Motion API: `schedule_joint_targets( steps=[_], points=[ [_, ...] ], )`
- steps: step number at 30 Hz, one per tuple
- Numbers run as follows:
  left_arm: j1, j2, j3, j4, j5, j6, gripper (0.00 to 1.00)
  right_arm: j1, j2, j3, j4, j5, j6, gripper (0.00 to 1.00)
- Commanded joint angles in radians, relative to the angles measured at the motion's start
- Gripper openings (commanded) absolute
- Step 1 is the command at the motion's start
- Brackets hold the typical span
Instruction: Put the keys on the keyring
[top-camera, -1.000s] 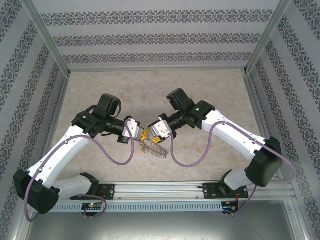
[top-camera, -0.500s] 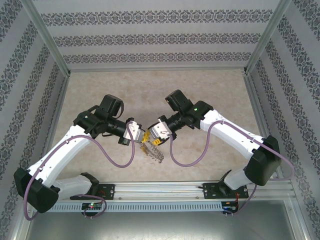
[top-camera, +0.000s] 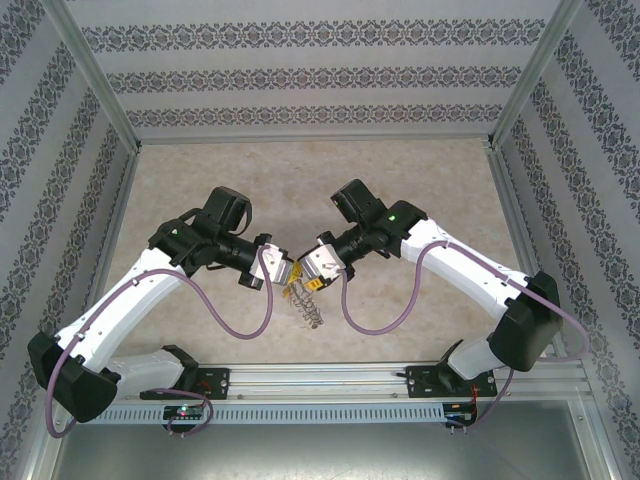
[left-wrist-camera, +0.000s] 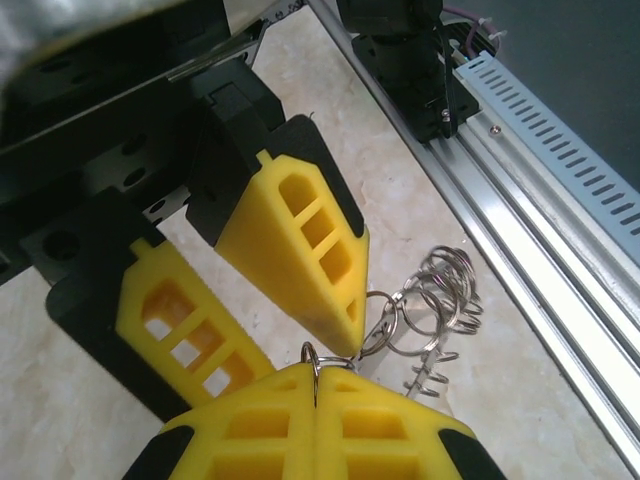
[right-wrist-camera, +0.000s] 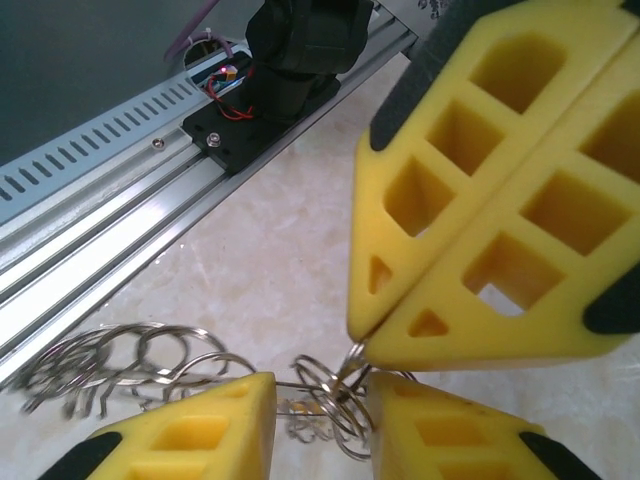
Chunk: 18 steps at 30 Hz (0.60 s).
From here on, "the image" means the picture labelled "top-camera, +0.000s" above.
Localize metal keyring with many clips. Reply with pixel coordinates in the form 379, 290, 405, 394
282, 277, 326, 332

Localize grey metal sheet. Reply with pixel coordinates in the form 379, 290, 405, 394
49, 422, 599, 480

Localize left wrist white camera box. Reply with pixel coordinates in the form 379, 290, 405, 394
248, 243, 295, 287

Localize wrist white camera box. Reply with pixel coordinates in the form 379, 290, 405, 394
248, 243, 295, 287
304, 242, 347, 282

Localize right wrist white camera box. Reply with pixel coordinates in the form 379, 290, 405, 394
304, 242, 347, 282

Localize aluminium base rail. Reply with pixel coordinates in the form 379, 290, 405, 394
47, 360, 586, 401

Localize aluminium table back rail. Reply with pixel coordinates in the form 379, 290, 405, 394
135, 135, 494, 147

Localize aluminium table side rail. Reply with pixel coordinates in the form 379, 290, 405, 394
74, 147, 144, 326
485, 145, 571, 361

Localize grey slotted cable duct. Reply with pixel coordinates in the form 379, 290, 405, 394
94, 403, 446, 425

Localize aluminium frame post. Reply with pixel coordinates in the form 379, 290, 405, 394
40, 0, 144, 151
485, 0, 585, 150

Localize aluminium frame bar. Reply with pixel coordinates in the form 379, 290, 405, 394
569, 399, 624, 480
22, 399, 69, 480

